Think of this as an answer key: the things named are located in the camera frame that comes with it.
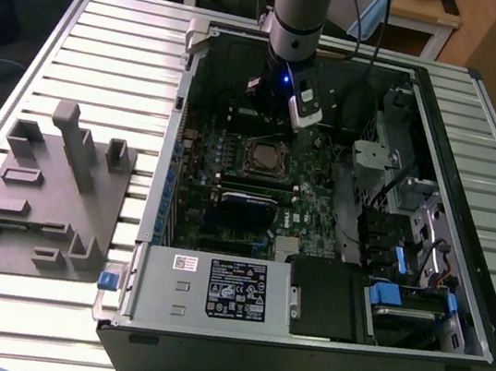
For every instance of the silver topped CPU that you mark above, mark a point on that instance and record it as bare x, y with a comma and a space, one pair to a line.
265, 156

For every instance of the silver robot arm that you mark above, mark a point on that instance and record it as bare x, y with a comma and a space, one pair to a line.
297, 15

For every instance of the CPU socket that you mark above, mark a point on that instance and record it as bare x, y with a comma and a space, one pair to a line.
264, 177

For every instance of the grey case release latch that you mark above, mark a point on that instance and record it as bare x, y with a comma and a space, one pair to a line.
196, 33

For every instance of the perforated metal drive cage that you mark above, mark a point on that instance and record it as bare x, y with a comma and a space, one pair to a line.
392, 128

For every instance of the black graphics card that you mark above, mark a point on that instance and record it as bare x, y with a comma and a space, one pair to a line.
243, 215

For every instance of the green motherboard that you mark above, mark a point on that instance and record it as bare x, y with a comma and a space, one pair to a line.
314, 214

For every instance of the silver chipset heat sink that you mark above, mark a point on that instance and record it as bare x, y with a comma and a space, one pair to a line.
288, 244

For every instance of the blue plastic clip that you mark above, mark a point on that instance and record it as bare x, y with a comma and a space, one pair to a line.
399, 259

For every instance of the hard disk in blue carrier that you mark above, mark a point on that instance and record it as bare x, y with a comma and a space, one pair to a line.
383, 293

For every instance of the silver power supply unit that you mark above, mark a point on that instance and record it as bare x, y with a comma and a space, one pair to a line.
157, 293

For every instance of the blue case latch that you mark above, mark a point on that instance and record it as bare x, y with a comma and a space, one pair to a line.
108, 280

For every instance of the grey parts rack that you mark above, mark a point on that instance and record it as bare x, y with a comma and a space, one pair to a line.
39, 210

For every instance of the black PC case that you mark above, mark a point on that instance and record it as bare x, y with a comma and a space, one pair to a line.
249, 367

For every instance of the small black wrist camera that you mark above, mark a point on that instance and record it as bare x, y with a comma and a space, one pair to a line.
253, 86

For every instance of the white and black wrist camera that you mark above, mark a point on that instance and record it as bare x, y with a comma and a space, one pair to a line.
306, 110

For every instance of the grey metal bracket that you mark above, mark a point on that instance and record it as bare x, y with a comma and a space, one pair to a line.
368, 159

